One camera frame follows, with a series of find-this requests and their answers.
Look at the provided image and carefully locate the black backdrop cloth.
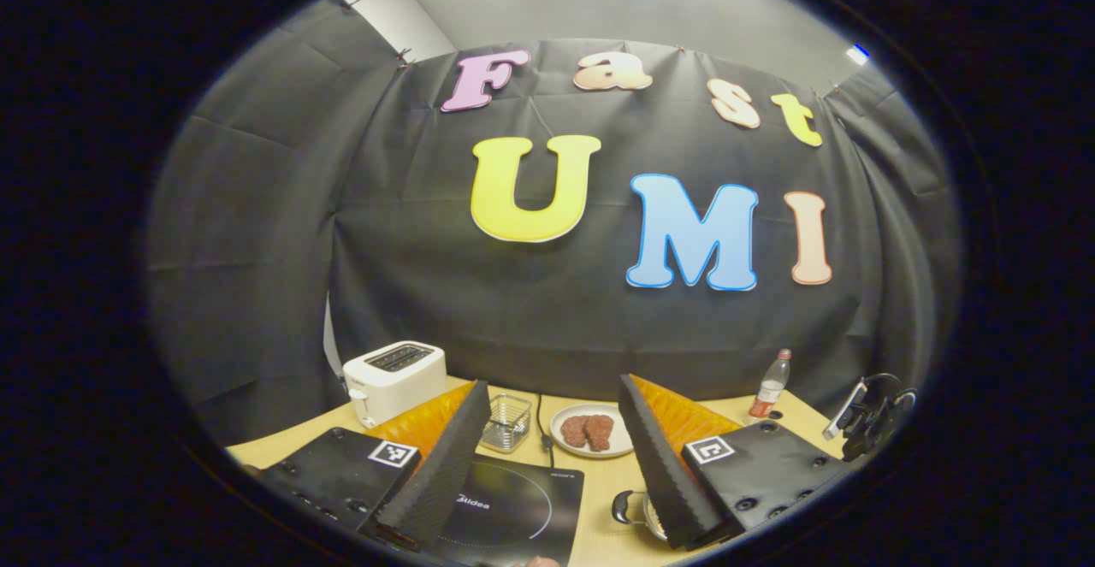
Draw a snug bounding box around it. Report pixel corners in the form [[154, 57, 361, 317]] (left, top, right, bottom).
[[145, 0, 963, 448]]

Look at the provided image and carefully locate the white toaster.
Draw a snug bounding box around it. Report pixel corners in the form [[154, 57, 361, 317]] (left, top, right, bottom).
[[342, 340, 448, 429]]

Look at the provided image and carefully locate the clear plastic water bottle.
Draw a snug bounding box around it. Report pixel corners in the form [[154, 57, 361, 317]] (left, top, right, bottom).
[[749, 349, 793, 419]]

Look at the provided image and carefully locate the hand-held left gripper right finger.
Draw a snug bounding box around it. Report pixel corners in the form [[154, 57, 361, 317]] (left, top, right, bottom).
[[618, 373, 849, 551]]

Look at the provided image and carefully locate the black induction cooktop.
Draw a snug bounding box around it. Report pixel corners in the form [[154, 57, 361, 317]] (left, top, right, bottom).
[[425, 454, 586, 567]]

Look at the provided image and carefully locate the steel pot with black handles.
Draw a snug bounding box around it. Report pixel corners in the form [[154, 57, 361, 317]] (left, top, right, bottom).
[[611, 490, 670, 544]]

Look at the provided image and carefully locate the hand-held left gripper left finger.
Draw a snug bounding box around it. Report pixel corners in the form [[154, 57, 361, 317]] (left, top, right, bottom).
[[254, 379, 493, 552]]

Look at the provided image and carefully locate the white round plate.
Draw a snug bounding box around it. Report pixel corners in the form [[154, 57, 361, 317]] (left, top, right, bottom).
[[549, 404, 636, 459]]

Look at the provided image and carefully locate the black power cable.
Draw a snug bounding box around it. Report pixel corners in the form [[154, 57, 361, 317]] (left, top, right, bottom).
[[536, 393, 557, 470]]

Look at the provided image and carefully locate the wire mesh basket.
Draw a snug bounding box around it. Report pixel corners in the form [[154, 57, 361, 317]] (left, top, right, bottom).
[[479, 393, 532, 453]]

